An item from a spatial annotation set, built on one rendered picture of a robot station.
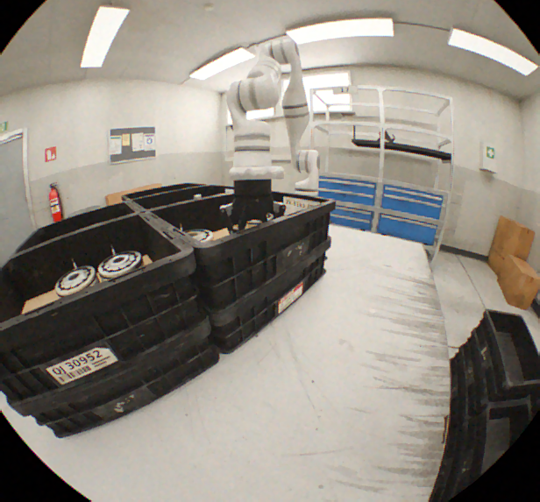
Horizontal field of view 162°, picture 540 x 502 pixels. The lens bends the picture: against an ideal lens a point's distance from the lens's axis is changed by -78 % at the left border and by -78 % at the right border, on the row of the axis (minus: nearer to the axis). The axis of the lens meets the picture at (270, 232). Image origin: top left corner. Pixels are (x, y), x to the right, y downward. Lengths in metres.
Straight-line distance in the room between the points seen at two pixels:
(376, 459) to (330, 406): 0.13
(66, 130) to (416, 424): 3.80
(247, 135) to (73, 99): 3.46
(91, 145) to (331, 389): 3.53
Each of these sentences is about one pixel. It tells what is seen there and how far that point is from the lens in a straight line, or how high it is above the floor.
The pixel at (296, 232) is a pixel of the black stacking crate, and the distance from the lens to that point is 0.38.
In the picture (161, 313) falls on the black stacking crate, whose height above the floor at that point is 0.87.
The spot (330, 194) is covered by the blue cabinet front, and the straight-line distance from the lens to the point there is 2.32.
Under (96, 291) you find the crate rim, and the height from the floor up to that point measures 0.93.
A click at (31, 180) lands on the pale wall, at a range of 3.50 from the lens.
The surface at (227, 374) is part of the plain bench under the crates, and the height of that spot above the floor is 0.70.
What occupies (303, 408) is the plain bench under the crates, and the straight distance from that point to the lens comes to 0.34.
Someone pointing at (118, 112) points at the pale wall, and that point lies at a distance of 3.64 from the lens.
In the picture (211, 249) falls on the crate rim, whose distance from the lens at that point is 0.23.
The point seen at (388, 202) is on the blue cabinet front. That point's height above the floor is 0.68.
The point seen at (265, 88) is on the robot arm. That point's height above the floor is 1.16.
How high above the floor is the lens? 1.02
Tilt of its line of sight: 21 degrees down
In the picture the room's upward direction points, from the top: straight up
